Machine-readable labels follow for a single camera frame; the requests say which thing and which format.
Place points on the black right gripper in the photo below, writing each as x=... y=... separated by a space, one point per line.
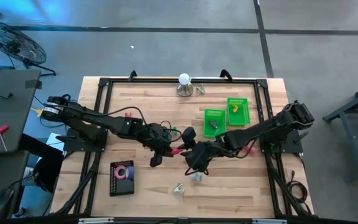
x=200 y=157

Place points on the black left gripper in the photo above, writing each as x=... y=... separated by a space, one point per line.
x=158 y=138

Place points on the green stapler remover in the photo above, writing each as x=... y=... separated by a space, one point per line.
x=174 y=130

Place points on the light blue stapler remover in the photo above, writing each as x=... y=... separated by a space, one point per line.
x=197 y=178

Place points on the cream stapler remover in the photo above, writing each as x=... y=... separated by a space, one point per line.
x=179 y=188

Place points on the pink tape roll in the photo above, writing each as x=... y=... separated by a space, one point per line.
x=117 y=172

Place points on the red stapler remover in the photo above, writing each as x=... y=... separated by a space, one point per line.
x=128 y=114

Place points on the black mesh basket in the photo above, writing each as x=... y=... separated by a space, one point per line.
x=121 y=188

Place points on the silver stapler remover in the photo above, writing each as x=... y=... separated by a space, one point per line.
x=200 y=89

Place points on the yellow stapler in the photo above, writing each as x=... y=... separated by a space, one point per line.
x=235 y=108

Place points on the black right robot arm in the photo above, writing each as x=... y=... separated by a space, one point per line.
x=259 y=129

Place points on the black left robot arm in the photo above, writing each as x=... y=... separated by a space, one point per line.
x=104 y=119

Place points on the green plastic basket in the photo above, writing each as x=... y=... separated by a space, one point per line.
x=219 y=130
x=242 y=118

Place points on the brass lamp with white bulb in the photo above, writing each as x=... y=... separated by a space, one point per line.
x=184 y=88

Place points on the white paper sheet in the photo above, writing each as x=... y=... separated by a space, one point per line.
x=53 y=140

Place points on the person's leg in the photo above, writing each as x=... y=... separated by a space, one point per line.
x=47 y=165

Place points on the person's shoe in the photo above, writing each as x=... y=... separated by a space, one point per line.
x=30 y=174

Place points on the gray desk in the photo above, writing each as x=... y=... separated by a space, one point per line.
x=8 y=102

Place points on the dark metal cart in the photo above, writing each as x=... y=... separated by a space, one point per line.
x=353 y=130

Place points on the black computer mouse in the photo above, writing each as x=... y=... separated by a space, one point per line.
x=3 y=202

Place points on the black floor fan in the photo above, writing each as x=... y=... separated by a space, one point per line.
x=14 y=43

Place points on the black table frame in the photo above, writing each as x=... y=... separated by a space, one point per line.
x=151 y=80

